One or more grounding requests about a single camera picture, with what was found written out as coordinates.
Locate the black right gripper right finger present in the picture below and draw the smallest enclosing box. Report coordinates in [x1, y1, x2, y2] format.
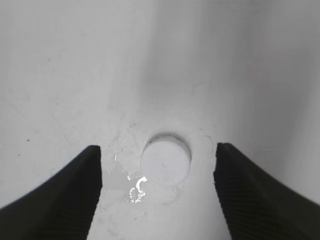
[213, 143, 320, 240]

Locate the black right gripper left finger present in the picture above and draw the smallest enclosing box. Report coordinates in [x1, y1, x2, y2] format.
[0, 145, 103, 240]

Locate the white ribbed bottle cap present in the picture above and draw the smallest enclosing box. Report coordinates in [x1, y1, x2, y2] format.
[140, 132, 192, 188]

